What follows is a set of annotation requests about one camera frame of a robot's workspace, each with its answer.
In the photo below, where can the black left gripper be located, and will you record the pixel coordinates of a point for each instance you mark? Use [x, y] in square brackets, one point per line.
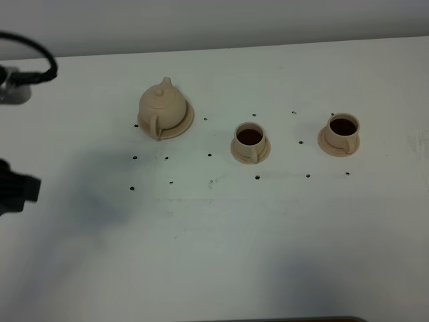
[16, 189]

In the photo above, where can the beige ceramic teapot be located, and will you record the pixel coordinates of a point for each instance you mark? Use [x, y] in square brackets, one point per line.
[161, 107]

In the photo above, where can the beige teapot saucer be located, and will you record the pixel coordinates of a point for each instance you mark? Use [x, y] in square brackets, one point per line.
[174, 131]

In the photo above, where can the beige left teacup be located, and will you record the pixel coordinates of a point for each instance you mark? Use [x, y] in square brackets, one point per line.
[250, 136]

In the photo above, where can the beige teacup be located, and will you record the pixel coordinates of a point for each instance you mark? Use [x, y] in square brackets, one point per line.
[342, 132]
[250, 136]

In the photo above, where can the beige left cup saucer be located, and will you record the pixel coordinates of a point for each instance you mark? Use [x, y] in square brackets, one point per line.
[251, 160]

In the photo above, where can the beige cup saucer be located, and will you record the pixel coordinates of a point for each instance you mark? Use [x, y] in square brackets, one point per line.
[326, 142]
[251, 160]

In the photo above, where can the beige right cup saucer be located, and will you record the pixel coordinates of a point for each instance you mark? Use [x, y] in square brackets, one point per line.
[326, 142]

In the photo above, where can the beige right teacup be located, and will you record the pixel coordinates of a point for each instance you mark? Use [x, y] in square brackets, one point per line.
[342, 132]

